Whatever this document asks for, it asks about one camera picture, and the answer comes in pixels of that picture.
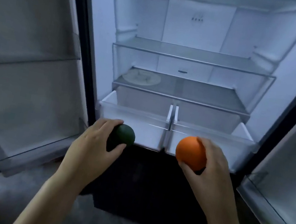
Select black refrigerator body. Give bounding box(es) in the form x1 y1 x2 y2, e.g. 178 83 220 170
33 0 296 224

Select clear round plate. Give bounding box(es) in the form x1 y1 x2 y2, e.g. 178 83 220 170
121 67 162 88

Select glass refrigerator shelf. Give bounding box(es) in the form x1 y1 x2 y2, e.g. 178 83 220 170
110 64 256 117
111 33 280 79

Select person's left hand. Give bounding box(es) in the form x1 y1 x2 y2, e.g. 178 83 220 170
55 111 132 195

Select crisper drawer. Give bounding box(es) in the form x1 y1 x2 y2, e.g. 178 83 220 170
92 88 175 153
163 104 262 177

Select orange fruit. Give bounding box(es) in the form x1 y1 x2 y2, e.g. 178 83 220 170
172 134 211 173

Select person's right hand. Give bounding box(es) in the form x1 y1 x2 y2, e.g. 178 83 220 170
171 134 245 215

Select dark green fruit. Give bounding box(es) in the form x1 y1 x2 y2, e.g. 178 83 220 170
105 122 138 156

